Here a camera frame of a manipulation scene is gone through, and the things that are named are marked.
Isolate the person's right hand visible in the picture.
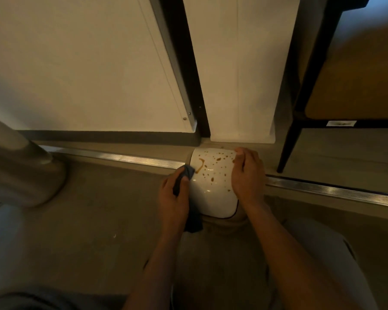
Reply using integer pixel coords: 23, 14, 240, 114
231, 146, 268, 209

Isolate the person's left hand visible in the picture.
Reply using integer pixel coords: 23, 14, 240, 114
157, 166, 191, 236

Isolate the dark blue cloth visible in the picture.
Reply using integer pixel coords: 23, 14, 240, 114
172, 164, 203, 233

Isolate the person's left forearm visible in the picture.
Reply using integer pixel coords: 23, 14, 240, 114
122, 229, 185, 310

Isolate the person's right forearm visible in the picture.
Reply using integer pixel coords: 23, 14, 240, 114
244, 203, 360, 310

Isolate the metal floor threshold strip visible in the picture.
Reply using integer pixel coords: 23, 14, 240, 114
40, 145, 388, 209

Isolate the grey baseboard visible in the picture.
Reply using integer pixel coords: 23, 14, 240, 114
18, 130, 201, 147

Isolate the brown bench with sticker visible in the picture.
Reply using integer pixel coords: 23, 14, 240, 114
276, 0, 388, 174

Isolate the silver cylinder planter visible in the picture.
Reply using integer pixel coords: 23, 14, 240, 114
0, 112, 68, 209

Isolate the black wall post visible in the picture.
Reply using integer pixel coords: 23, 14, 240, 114
148, 0, 211, 138

